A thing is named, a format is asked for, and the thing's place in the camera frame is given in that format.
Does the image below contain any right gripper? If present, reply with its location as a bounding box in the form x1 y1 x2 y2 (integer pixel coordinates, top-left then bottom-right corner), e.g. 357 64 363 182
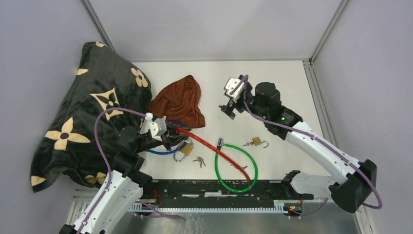
219 84 268 120

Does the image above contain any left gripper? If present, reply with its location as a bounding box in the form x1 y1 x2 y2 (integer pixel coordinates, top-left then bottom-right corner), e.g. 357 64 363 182
134 118 193 153

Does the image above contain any red cable lock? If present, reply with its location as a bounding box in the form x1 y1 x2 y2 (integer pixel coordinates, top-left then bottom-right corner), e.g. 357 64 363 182
176 128 252 185

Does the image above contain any blue cable lock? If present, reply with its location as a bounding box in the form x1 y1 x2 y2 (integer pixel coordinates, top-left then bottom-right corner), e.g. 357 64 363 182
146 121 191 155

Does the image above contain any large brass padlock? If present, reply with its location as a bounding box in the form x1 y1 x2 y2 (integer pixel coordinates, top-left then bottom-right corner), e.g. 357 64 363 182
173 142 193 163

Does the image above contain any small brass padlock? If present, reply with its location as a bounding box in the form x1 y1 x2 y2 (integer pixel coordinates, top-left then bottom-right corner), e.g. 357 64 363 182
243 137 269 148

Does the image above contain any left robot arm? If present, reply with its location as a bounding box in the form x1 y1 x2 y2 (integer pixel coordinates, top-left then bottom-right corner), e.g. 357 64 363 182
59 118 187 234

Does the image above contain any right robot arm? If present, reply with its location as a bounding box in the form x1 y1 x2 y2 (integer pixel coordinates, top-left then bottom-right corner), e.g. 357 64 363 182
220 77 383 213

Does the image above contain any brown cloth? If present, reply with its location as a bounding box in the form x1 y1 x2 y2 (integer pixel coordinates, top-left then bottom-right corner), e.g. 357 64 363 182
149 75 206 128

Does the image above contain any black floral blanket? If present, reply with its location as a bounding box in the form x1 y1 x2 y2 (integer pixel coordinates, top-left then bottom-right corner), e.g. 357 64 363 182
30 41 152 193

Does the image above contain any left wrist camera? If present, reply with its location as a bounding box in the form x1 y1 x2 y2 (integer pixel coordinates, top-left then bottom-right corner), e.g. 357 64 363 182
140 113 167 141

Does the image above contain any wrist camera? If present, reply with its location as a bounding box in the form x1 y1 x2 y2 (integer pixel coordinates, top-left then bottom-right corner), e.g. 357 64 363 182
224 77 244 100
140 113 167 141

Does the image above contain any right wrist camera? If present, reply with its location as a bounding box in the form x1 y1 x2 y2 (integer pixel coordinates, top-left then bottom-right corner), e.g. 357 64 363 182
224 77 244 100

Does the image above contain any green cable lock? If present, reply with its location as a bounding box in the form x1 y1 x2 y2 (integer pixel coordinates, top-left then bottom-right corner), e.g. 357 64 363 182
214 138 259 194

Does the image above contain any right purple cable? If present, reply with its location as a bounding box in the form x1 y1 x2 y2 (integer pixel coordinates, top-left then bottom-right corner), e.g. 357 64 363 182
234 75 383 210

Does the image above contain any purple cable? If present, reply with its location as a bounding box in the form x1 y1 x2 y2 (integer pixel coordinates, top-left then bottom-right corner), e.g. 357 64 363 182
75 107 150 234
234 75 383 210

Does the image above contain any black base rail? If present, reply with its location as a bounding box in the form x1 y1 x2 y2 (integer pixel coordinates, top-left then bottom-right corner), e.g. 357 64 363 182
141 179 314 208

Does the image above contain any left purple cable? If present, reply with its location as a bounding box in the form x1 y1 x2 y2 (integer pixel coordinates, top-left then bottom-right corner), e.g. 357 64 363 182
75 107 150 234

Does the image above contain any aluminium frame right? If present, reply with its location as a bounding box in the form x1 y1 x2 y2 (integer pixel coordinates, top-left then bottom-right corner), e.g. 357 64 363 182
303 59 373 234

